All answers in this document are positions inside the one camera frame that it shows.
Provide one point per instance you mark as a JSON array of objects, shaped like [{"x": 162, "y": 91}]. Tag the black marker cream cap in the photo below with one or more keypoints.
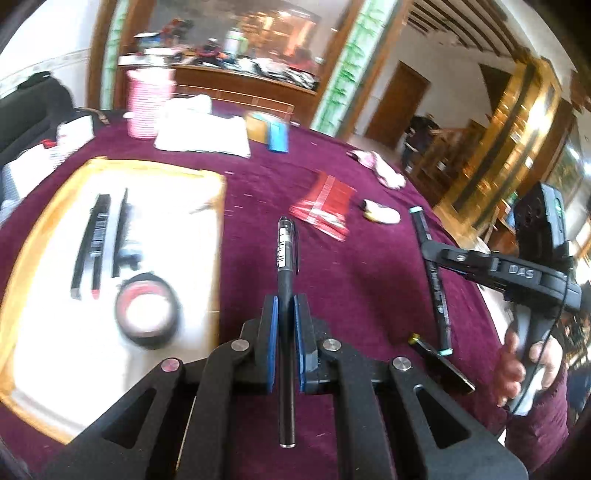
[{"x": 452, "y": 369}]

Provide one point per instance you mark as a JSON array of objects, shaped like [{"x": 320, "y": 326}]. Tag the wooden sideboard cabinet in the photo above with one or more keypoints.
[{"x": 240, "y": 85}]

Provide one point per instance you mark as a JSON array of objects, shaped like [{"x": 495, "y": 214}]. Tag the golden display cabinet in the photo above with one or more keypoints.
[{"x": 512, "y": 138}]

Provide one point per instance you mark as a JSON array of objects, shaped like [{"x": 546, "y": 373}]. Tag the bamboo print glass panel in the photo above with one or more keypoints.
[
  {"x": 351, "y": 74},
  {"x": 113, "y": 55}
]

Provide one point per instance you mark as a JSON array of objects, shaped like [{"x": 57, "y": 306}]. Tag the person's right hand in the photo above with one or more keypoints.
[{"x": 510, "y": 374}]

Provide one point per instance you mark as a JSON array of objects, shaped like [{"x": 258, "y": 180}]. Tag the yellow tape roll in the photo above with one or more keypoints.
[{"x": 256, "y": 125}]

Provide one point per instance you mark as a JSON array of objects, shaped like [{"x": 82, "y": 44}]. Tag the black marker teal caps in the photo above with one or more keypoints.
[{"x": 438, "y": 300}]

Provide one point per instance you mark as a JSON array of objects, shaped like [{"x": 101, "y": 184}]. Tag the maroon tablecloth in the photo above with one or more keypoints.
[{"x": 360, "y": 286}]

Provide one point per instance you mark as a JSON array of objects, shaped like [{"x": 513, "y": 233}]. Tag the blue gift box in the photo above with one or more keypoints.
[{"x": 277, "y": 137}]

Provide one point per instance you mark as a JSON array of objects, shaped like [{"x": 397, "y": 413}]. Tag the white pitcher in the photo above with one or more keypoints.
[{"x": 235, "y": 44}]

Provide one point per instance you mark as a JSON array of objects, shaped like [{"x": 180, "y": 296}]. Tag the black sofa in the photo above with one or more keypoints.
[{"x": 27, "y": 110}]

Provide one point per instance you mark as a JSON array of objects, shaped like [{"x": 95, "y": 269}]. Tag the pink striped cup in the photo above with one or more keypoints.
[{"x": 147, "y": 106}]

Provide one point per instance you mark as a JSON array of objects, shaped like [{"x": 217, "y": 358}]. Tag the wooden door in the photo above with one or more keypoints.
[{"x": 399, "y": 106}]

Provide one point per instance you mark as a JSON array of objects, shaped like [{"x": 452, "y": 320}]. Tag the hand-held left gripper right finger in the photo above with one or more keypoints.
[{"x": 302, "y": 353}]

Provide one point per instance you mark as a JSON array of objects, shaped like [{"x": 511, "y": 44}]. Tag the pile of assorted clutter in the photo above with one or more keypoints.
[{"x": 277, "y": 69}]

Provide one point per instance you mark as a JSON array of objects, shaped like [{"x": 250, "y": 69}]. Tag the white tray yellow rim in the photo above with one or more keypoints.
[{"x": 55, "y": 323}]

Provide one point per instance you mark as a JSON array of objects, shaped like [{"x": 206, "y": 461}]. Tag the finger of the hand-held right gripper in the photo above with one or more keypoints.
[{"x": 457, "y": 261}]

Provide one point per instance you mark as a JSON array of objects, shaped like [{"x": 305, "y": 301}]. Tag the red foil packet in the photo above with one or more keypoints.
[{"x": 323, "y": 203}]

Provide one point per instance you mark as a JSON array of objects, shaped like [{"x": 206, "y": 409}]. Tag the black electrical tape roll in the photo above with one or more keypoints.
[{"x": 147, "y": 342}]

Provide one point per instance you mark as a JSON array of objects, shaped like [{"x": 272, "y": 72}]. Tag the white paper bag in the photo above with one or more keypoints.
[{"x": 71, "y": 138}]

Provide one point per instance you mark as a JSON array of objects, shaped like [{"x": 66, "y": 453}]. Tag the person's right forearm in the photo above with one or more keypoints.
[{"x": 540, "y": 429}]

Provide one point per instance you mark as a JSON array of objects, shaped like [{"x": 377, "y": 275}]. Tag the black brush marker pen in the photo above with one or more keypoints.
[
  {"x": 82, "y": 263},
  {"x": 121, "y": 230}
]

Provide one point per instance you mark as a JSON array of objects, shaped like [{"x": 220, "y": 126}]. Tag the pink towel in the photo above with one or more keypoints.
[{"x": 381, "y": 168}]

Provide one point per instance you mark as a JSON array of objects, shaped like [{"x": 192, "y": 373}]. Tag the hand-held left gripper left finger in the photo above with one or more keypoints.
[{"x": 273, "y": 344}]

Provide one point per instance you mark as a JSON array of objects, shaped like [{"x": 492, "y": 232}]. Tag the white folded cloth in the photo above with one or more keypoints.
[{"x": 203, "y": 136}]

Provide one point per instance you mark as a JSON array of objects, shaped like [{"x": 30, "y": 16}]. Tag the striped grey cloth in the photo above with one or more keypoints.
[{"x": 18, "y": 180}]

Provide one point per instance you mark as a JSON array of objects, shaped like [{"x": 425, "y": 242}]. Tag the black pen white lettering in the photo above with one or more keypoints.
[{"x": 285, "y": 249}]

